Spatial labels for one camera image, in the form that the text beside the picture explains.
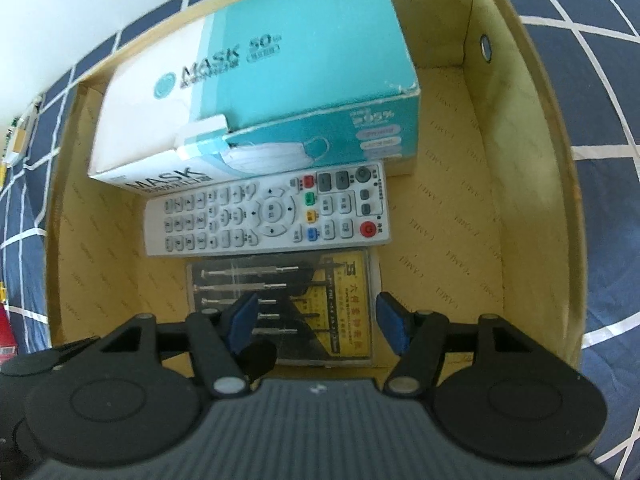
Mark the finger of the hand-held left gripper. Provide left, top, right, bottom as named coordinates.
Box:
left=239, top=342, right=278, bottom=378

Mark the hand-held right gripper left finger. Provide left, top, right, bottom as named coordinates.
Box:
left=100, top=294, right=261, bottom=397

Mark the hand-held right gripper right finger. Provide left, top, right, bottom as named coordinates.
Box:
left=375, top=292, right=533, bottom=397

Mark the clear screwdriver set case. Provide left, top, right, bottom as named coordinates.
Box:
left=186, top=249, right=383, bottom=367

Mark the white remote with coloured buttons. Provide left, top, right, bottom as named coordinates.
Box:
left=144, top=161, right=392, bottom=258

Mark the cardboard box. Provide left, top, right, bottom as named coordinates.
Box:
left=42, top=0, right=586, bottom=376

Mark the teal white mask box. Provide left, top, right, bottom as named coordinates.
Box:
left=87, top=0, right=421, bottom=196

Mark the red packet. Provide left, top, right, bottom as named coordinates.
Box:
left=0, top=305, right=18, bottom=356

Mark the white charger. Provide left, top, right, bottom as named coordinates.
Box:
left=2, top=95, right=43, bottom=166

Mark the blue checked bedsheet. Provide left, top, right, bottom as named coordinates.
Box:
left=0, top=0, right=640, bottom=480

